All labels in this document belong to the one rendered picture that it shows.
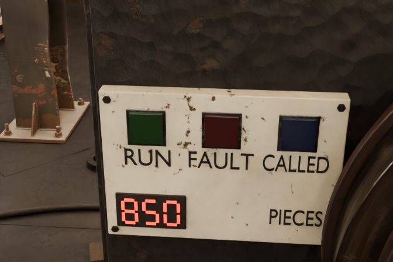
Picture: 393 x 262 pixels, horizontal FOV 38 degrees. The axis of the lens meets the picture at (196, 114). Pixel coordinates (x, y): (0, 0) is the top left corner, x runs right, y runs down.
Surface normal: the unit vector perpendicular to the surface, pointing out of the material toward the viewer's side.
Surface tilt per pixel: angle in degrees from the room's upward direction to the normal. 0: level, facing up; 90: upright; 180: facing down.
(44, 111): 90
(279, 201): 90
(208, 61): 90
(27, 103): 90
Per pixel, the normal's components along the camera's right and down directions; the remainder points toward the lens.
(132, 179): -0.08, 0.40
